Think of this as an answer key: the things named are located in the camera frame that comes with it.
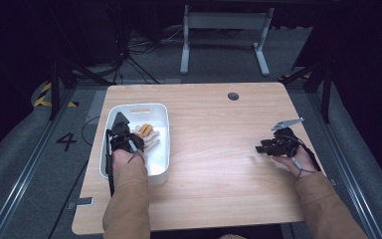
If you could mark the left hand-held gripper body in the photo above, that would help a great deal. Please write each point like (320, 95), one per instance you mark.
(122, 139)

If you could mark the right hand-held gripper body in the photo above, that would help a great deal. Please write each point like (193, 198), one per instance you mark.
(283, 146)

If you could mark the beige glove with orange fingertips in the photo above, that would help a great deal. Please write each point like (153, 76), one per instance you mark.
(153, 144)
(146, 129)

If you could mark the white plastic bin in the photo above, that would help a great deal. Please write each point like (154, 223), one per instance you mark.
(159, 162)

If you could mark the person's left hand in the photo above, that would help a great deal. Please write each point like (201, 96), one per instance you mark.
(124, 159)

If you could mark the person's right hand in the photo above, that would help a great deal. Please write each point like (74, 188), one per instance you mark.
(303, 166)

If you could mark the black metal stand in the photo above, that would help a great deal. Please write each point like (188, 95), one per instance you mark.
(55, 89)
(326, 93)

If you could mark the dark curtain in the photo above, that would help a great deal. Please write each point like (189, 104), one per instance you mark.
(10, 66)
(368, 83)

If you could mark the metal floor rail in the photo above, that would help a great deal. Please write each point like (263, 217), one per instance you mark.
(30, 172)
(351, 179)

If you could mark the white metal table frame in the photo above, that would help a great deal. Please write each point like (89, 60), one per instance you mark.
(225, 20)

